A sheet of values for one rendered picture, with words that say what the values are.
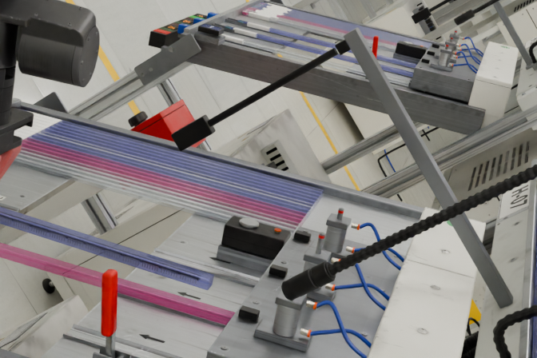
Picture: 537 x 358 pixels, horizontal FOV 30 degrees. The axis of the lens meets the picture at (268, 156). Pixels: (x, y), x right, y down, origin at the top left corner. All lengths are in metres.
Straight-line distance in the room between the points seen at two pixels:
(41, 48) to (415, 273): 0.46
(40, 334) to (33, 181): 0.32
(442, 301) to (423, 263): 0.09
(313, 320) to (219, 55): 1.39
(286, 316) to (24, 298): 1.78
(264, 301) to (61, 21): 0.34
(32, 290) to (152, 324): 1.65
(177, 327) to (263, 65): 1.31
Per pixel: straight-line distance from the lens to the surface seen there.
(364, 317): 1.01
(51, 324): 1.64
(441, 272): 1.11
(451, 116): 2.23
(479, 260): 1.07
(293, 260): 1.10
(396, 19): 5.52
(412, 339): 0.95
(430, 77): 2.26
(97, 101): 2.42
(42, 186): 1.36
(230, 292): 1.14
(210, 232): 1.28
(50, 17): 0.91
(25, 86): 3.11
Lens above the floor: 1.58
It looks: 21 degrees down
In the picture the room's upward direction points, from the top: 61 degrees clockwise
